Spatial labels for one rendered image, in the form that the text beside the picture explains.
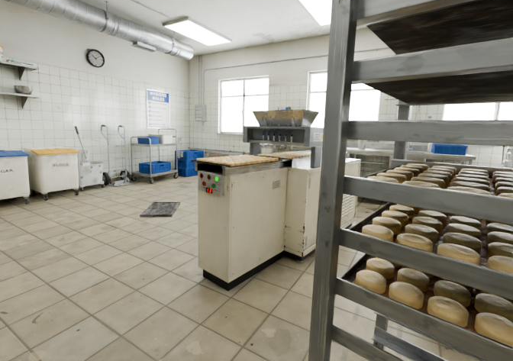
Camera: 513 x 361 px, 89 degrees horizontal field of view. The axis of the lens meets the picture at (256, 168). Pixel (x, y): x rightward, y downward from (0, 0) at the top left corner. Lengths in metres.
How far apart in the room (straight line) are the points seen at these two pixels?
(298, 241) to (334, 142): 1.96
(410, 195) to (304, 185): 1.79
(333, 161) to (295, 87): 5.37
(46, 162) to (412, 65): 4.83
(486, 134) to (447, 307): 0.26
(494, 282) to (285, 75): 5.64
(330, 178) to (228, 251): 1.50
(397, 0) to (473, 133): 0.21
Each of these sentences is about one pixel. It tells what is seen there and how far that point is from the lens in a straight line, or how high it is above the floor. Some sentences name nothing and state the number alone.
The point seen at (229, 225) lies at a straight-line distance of 1.81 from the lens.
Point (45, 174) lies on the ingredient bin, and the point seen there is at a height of 0.40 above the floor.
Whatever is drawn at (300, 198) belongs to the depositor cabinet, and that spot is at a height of 0.59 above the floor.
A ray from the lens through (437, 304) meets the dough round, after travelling 0.53.
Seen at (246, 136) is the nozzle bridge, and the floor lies 1.08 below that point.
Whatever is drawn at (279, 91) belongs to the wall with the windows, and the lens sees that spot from 5.92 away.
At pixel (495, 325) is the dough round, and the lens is 0.53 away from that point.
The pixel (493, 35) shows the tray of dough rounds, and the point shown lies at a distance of 0.65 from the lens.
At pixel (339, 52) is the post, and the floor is 1.25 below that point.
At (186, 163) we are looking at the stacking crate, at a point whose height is 0.32.
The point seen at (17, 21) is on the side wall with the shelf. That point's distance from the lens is 5.75.
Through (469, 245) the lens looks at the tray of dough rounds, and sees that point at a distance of 0.54.
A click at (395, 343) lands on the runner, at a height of 0.50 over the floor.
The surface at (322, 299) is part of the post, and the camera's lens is 0.51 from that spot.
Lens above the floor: 1.13
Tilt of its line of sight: 8 degrees down
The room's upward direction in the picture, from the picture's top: 2 degrees clockwise
